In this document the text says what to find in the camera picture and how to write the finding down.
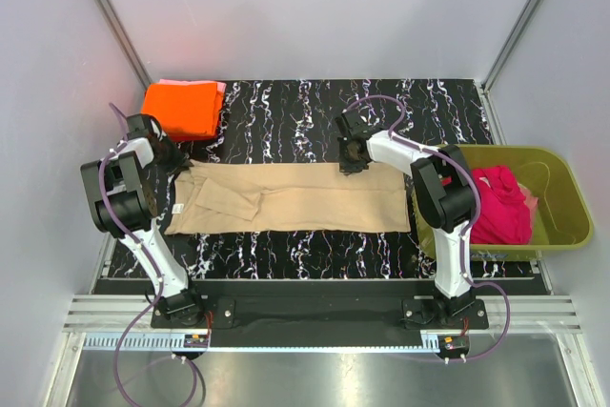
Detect crumpled dusty pink t shirt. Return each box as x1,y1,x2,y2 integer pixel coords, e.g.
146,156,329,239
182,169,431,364
518,183,539,220

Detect aluminium front rail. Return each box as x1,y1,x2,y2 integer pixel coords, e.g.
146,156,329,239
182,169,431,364
63,295,580,354

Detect right power connector board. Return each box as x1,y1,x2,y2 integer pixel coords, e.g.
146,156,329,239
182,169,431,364
440,336,470,352

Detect beige t shirt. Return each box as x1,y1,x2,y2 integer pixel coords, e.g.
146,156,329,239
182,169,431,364
165,162,410,234

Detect aluminium frame post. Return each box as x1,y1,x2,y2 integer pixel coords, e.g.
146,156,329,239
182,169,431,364
480,0,543,95
93,0,153,89

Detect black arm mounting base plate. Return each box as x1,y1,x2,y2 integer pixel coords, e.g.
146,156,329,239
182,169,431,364
152,280,489,351

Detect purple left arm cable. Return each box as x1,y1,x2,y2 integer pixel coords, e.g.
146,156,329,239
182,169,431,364
97,102,206,406

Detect power connector board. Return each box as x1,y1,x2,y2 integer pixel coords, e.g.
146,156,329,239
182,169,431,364
184,334,210,348
440,336,470,352

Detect folded orange t shirt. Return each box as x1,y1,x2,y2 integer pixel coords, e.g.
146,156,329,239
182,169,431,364
141,82,225,141

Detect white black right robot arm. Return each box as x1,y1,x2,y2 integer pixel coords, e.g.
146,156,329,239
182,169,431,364
335,111,480,329

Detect aluminium frame post left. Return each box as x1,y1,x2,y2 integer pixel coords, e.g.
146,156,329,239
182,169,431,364
93,0,153,89

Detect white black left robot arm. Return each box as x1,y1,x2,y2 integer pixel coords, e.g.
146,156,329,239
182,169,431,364
80,107,205,326

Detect crumpled magenta t shirt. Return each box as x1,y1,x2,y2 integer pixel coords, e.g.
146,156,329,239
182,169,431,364
471,166,532,245

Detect aluminium frame post right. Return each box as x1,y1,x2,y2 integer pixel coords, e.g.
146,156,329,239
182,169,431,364
480,0,543,95

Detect folded pink t shirt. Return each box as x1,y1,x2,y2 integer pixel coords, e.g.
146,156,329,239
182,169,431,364
158,79,227,92

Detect left power connector board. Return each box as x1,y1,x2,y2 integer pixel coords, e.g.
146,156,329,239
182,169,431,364
184,334,210,348

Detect olive green plastic bin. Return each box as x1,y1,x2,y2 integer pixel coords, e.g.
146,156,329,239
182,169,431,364
410,143,596,263

